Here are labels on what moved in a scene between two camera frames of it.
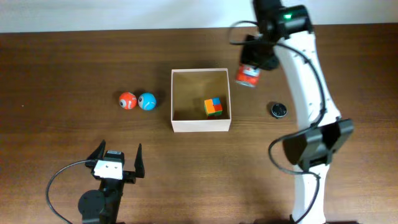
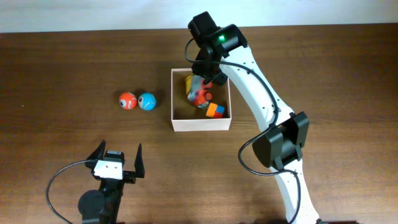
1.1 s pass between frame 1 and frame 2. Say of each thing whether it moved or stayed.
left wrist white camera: stayed
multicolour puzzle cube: moved
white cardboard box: stayed
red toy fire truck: moved
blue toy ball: stayed
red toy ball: stayed
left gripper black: stayed
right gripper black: moved
